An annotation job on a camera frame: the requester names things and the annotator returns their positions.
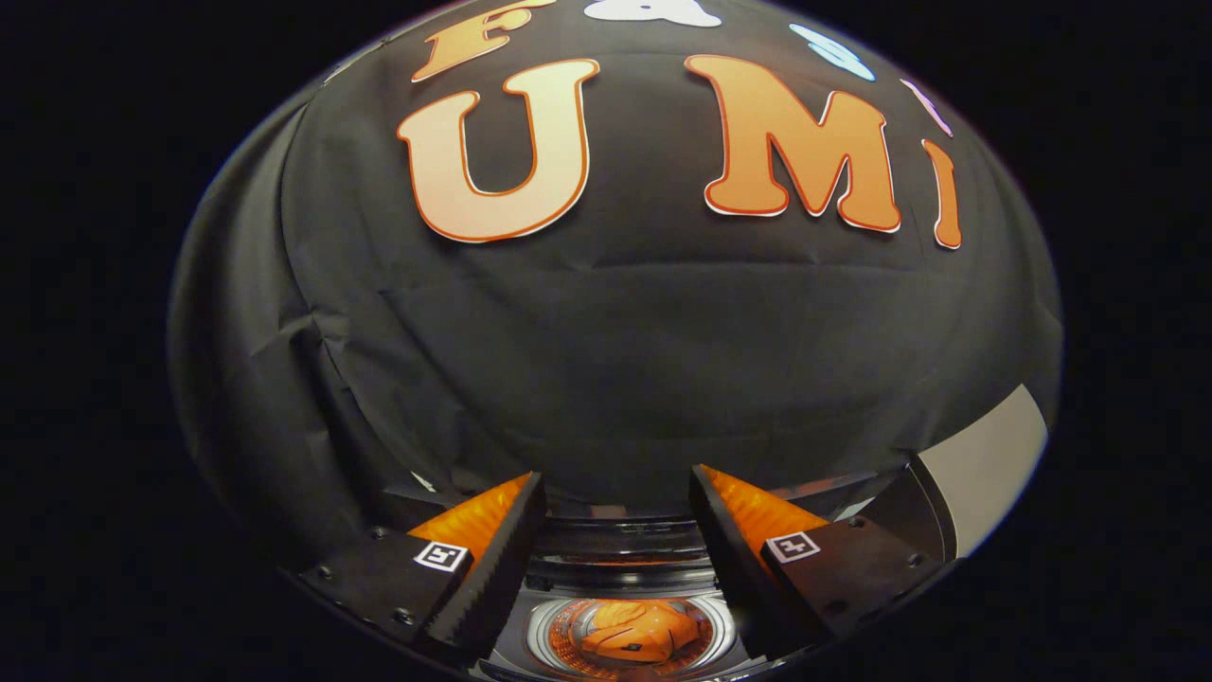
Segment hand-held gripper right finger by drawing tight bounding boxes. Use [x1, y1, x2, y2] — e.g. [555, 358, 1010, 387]
[688, 464, 946, 664]

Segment washing machine with glass lid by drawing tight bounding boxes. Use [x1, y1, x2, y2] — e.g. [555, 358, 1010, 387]
[379, 469, 910, 682]

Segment orange polo shirt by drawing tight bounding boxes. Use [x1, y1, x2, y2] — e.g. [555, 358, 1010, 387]
[579, 600, 706, 667]

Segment black backdrop cloth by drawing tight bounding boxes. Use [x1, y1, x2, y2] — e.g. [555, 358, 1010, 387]
[169, 0, 1063, 579]

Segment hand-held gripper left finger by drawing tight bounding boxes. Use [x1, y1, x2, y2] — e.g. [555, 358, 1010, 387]
[298, 471, 550, 664]

